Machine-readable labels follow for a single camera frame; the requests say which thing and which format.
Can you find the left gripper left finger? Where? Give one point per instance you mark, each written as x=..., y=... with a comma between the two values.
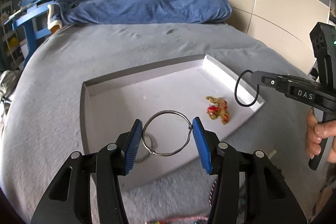
x=67, y=198

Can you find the grey cardboard tray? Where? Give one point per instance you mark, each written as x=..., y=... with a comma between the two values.
x=110, y=104

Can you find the right hand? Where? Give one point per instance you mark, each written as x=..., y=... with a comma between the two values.
x=316, y=133

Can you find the blue blanket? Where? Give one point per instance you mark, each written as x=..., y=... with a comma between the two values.
x=81, y=12

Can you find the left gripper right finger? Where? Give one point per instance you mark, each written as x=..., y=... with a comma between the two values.
x=268, y=199

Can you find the red gold charm ornament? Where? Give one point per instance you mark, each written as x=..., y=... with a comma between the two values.
x=218, y=109

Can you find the grey bed cover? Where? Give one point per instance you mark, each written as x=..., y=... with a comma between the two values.
x=43, y=125

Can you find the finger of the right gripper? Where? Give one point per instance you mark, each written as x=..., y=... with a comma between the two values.
x=258, y=77

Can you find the white shelf rack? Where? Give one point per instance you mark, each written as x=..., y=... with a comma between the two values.
x=11, y=55

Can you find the metal wire bangle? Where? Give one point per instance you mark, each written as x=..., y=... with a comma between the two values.
x=170, y=133

